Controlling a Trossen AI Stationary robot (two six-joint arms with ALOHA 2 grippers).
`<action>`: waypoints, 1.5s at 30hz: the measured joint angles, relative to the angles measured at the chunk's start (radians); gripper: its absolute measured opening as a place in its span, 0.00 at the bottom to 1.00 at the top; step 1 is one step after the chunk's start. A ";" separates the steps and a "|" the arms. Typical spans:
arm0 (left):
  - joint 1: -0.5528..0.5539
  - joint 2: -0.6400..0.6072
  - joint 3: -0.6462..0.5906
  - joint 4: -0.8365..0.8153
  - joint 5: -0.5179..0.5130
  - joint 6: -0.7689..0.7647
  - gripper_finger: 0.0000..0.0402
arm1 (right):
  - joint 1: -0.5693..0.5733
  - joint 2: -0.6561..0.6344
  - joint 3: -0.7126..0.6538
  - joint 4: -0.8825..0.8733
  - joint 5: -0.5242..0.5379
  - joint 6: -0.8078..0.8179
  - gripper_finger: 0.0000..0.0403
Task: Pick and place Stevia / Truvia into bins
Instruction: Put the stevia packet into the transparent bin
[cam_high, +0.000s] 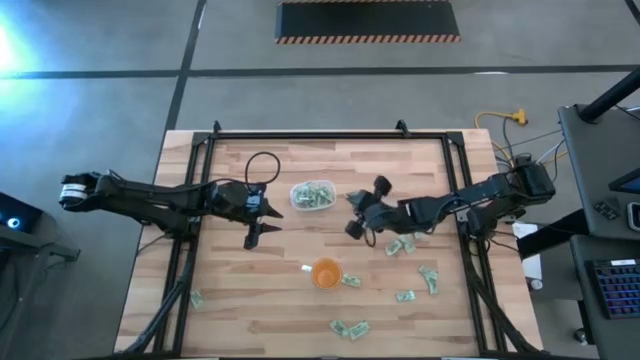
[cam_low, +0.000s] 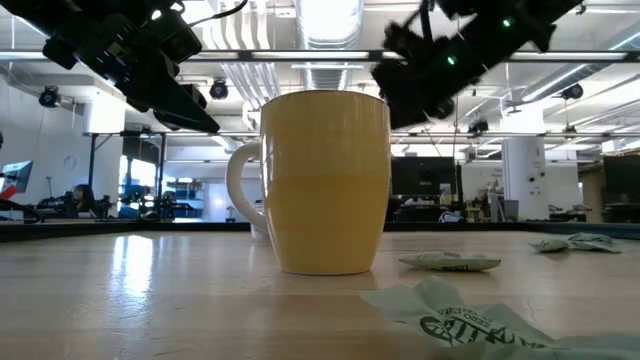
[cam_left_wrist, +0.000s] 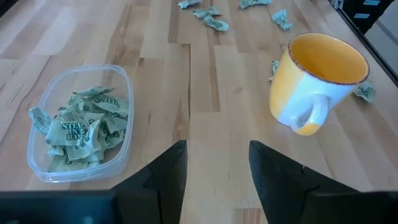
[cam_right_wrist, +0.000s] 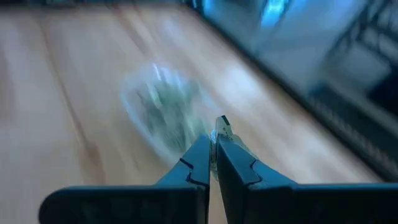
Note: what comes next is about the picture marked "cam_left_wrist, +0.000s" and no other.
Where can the black box with blue labels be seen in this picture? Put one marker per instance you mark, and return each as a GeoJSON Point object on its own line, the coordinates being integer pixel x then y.
{"type": "Point", "coordinates": [354, 9]}

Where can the yellow ceramic mug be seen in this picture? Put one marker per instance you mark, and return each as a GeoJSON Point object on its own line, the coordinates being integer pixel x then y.
{"type": "Point", "coordinates": [298, 93]}

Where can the black aluminium table frame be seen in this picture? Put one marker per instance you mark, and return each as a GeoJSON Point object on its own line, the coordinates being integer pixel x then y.
{"type": "Point", "coordinates": [370, 45]}

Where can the clear plastic container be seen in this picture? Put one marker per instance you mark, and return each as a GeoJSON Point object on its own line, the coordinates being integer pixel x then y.
{"type": "Point", "coordinates": [62, 77]}

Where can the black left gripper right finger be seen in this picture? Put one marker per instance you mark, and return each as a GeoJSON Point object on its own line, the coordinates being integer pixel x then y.
{"type": "Point", "coordinates": [273, 186]}

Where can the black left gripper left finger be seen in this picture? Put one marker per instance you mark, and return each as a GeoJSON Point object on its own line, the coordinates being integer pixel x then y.
{"type": "Point", "coordinates": [164, 186]}

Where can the green Stevia packet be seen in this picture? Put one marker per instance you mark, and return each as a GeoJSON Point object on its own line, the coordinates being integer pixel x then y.
{"type": "Point", "coordinates": [255, 3]}
{"type": "Point", "coordinates": [56, 151]}
{"type": "Point", "coordinates": [275, 70]}
{"type": "Point", "coordinates": [216, 24]}
{"type": "Point", "coordinates": [116, 123]}
{"type": "Point", "coordinates": [84, 154]}
{"type": "Point", "coordinates": [66, 165]}
{"type": "Point", "coordinates": [66, 132]}
{"type": "Point", "coordinates": [39, 119]}
{"type": "Point", "coordinates": [91, 137]}
{"type": "Point", "coordinates": [112, 140]}
{"type": "Point", "coordinates": [206, 12]}
{"type": "Point", "coordinates": [93, 91]}
{"type": "Point", "coordinates": [365, 91]}
{"type": "Point", "coordinates": [76, 112]}
{"type": "Point", "coordinates": [282, 20]}
{"type": "Point", "coordinates": [110, 104]}
{"type": "Point", "coordinates": [189, 3]}

